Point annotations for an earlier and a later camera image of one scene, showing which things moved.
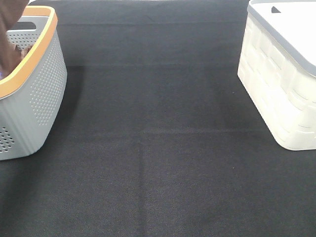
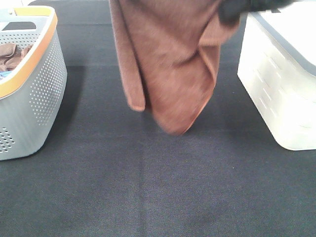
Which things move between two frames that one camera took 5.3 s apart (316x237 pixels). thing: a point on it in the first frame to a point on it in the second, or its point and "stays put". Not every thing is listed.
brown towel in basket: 16,55 stays put
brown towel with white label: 11,11 to 170,51
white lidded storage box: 277,65 stays put
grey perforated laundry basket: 31,97 stays put
